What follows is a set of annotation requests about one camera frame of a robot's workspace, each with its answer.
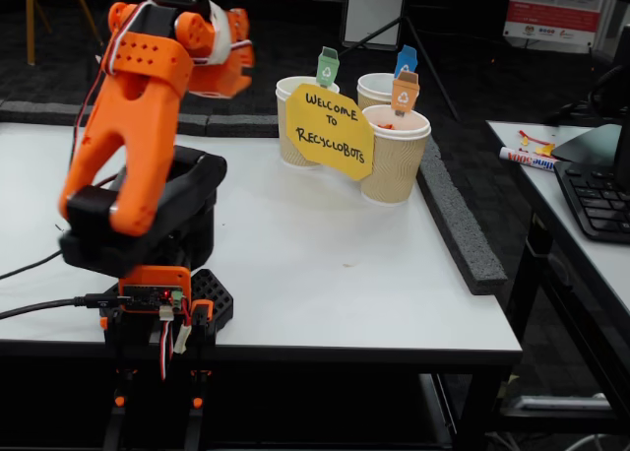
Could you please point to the black tripod stand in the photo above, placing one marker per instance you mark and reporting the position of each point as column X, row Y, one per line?
column 428, row 62

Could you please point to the yellow welcome sign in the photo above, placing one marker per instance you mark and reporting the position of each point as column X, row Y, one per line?
column 327, row 136

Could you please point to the white red marker pen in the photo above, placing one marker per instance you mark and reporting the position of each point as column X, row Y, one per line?
column 526, row 158

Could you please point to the orange paper wad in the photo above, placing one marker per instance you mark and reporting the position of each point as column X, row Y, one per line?
column 386, row 124

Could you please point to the orange controller board holder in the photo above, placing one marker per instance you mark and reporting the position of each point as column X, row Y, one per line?
column 152, row 286

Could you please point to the yellow and red wrapper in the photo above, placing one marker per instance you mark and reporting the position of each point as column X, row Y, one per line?
column 545, row 149

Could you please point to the paper cup with blue label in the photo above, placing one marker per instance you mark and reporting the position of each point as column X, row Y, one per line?
column 376, row 89

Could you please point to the white and red poster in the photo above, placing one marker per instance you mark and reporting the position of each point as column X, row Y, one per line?
column 551, row 13

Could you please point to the black keyboard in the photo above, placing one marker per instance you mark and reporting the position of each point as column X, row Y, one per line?
column 595, row 205

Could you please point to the white power connector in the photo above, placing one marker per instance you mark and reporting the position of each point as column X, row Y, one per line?
column 182, row 340

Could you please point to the green recycling bin label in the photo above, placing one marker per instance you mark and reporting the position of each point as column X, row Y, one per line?
column 328, row 67

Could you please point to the long grey foam strip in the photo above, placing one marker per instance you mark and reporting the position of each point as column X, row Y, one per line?
column 462, row 224
column 29, row 111

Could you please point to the black grid robot base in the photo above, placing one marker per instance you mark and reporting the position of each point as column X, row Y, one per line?
column 211, row 293

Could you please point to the white board panel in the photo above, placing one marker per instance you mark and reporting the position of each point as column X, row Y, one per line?
column 374, row 8

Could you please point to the blue recycling bin label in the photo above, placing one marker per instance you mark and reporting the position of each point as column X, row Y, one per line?
column 406, row 59

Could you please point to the orange recycling bin label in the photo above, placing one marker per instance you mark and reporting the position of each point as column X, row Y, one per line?
column 406, row 94

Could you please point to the paper cup with orange label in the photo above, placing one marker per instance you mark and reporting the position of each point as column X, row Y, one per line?
column 394, row 165

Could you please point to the paper cup with green label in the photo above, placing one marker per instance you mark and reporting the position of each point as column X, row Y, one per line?
column 290, row 136

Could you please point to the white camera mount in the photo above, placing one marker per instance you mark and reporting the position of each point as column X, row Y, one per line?
column 221, row 30

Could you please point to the black work table frame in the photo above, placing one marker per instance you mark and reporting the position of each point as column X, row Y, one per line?
column 344, row 360

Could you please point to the black table clamp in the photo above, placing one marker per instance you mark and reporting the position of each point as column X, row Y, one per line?
column 118, row 400
column 197, row 402

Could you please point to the orange and black robot arm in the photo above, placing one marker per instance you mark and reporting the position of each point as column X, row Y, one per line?
column 143, row 126

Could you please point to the black side table frame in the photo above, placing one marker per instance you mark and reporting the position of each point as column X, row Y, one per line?
column 534, row 274

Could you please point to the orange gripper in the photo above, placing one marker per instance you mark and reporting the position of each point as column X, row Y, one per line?
column 222, row 83

